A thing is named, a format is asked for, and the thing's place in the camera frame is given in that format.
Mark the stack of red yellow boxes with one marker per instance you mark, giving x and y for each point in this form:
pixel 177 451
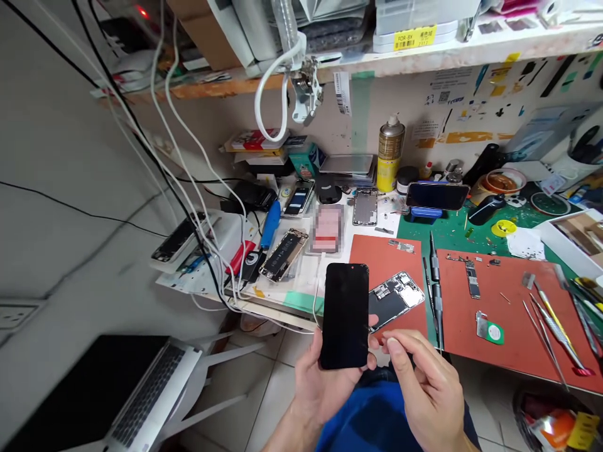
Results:
pixel 256 143

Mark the yellow tape roll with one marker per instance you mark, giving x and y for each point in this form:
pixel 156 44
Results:
pixel 503 228

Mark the blue phone stand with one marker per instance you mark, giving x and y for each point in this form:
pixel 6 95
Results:
pixel 425 214

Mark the white gooseneck clamp lamp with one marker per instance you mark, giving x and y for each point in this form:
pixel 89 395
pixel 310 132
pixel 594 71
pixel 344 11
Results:
pixel 263 94

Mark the white wall socket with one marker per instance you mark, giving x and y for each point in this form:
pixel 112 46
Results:
pixel 16 316

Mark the cluttered wall shelf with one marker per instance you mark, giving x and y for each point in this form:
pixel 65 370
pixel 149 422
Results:
pixel 424 52

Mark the person's legs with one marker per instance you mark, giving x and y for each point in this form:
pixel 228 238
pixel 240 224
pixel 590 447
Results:
pixel 367 419

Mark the white mug with tools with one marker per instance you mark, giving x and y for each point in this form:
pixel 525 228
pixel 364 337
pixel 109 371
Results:
pixel 582 157

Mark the small bottle with red cap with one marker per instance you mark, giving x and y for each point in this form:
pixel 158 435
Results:
pixel 428 170

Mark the grey precision screwdriver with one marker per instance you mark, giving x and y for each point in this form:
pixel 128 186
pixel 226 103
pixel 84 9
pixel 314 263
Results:
pixel 435 292

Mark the black phone screen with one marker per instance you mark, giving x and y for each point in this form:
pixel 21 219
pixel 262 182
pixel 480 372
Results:
pixel 345 315

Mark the white open box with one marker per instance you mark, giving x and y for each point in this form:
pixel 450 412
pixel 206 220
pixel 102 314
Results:
pixel 572 240

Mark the small metal scraper blade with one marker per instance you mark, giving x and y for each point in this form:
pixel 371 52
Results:
pixel 528 280

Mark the black bin with rubbish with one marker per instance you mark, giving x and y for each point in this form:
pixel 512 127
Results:
pixel 560 421

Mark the opened phone chassis with parts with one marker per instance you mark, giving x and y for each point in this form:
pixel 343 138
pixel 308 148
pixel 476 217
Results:
pixel 398 294

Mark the black bottle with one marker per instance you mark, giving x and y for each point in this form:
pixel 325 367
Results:
pixel 485 209

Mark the long phone logic board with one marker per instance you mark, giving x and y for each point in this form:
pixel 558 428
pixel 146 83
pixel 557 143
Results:
pixel 472 278

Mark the gold spray can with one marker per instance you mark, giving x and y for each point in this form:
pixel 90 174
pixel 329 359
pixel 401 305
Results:
pixel 390 150

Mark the red and black device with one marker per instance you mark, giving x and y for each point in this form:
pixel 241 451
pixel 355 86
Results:
pixel 247 261

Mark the round green and white disc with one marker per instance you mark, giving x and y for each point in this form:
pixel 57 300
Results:
pixel 550 203

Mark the silver laptop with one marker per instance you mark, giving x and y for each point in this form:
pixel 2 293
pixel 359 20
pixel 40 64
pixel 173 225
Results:
pixel 94 391

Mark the thin black tool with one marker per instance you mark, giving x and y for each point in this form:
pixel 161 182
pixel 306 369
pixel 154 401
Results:
pixel 426 278

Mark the metal spudger with red end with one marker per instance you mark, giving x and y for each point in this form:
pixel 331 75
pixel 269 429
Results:
pixel 558 329

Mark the black round case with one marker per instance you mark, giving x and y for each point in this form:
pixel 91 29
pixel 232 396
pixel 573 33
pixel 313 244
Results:
pixel 328 189

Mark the small circuit board piece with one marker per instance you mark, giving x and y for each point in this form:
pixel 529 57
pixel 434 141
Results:
pixel 401 246

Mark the large red work mat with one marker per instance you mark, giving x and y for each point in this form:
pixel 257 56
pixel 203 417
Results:
pixel 509 325

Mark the small red work mat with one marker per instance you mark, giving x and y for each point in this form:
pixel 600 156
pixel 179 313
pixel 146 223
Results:
pixel 372 252

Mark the black pouch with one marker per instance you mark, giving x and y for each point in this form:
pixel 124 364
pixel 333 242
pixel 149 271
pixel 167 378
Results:
pixel 253 195

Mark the green cutting mat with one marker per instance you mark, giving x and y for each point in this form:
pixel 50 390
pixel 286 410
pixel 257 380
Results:
pixel 447 230

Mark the person's right hand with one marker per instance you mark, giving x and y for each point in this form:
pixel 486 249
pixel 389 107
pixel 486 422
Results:
pixel 431 386

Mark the dark phone on stand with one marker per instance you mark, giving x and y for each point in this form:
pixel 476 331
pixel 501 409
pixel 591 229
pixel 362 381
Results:
pixel 437 196

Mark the opened gold phone with battery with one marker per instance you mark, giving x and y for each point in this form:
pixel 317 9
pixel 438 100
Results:
pixel 283 255

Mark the teal carton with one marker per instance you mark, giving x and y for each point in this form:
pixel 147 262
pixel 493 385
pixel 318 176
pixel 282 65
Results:
pixel 305 161

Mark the white phone with dark screen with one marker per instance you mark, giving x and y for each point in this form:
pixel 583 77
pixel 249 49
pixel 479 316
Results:
pixel 298 198

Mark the silver phone housing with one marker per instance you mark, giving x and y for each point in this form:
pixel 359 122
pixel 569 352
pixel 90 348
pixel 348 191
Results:
pixel 365 206

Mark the metal shield with green sticker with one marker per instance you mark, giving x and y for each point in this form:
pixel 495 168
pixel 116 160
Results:
pixel 489 329

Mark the orange tape roll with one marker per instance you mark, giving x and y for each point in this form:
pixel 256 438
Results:
pixel 499 186

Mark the small black jar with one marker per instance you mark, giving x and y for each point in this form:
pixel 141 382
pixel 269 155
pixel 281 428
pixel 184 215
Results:
pixel 407 180

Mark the yellow and black tool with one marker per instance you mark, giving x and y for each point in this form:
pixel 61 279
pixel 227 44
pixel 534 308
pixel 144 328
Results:
pixel 588 292

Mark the opened phone with black frame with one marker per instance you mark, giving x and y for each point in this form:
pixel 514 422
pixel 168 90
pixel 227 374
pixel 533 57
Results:
pixel 176 239

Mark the stack of silver phone plates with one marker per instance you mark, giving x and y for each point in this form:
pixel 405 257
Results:
pixel 348 168

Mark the white tissue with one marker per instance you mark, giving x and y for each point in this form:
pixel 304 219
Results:
pixel 525 244

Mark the metal tweezers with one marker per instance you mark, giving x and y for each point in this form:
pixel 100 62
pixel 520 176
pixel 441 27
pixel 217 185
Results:
pixel 546 346

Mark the white box unit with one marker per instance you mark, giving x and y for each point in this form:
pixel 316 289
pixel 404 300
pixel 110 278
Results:
pixel 226 235

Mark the person's left hand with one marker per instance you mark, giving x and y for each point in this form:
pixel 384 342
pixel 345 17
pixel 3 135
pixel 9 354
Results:
pixel 320 391

